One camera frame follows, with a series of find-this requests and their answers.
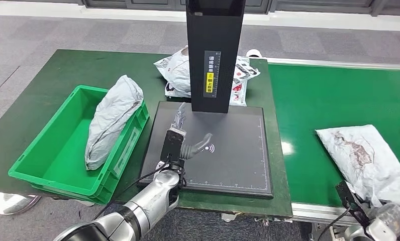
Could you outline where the black inbound scanner machine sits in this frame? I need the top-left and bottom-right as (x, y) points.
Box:
(138, 0), (274, 199)

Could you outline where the white parcel bag red print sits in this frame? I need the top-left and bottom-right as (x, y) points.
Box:
(165, 81), (248, 107)

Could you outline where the grey parcel bag brown print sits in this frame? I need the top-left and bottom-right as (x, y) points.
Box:
(315, 125), (400, 209)

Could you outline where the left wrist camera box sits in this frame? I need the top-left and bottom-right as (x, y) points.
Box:
(160, 129), (186, 164)

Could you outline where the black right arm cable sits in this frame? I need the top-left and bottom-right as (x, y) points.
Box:
(316, 206), (352, 241)

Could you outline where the black yellow label sticker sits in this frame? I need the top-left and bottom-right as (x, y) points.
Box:
(203, 50), (222, 99)

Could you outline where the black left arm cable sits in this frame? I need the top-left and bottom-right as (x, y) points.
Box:
(93, 154), (171, 220)

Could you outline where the dark window frame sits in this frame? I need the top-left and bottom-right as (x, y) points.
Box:
(78, 0), (400, 16)

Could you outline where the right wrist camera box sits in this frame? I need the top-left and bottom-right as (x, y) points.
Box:
(335, 180), (371, 229)

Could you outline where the green plastic crate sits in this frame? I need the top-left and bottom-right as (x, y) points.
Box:
(8, 85), (150, 205)

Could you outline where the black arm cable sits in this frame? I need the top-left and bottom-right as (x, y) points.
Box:
(93, 154), (171, 220)
(316, 206), (352, 241)

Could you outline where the green conveyor belt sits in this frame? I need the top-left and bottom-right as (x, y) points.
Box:
(268, 63), (400, 207)

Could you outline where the round metal table foot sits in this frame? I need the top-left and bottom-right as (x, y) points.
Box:
(0, 192), (42, 215)

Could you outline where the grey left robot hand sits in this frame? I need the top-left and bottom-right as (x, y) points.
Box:
(171, 102), (213, 161)

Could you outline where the plain grey parcel bag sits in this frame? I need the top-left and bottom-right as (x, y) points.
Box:
(85, 74), (144, 171)

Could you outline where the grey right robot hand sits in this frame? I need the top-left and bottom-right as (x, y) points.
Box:
(363, 203), (400, 241)

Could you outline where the white parcel bag black print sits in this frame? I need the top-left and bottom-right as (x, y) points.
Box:
(153, 46), (261, 85)

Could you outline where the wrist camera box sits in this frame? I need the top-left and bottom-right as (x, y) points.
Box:
(335, 180), (371, 229)
(160, 129), (186, 164)

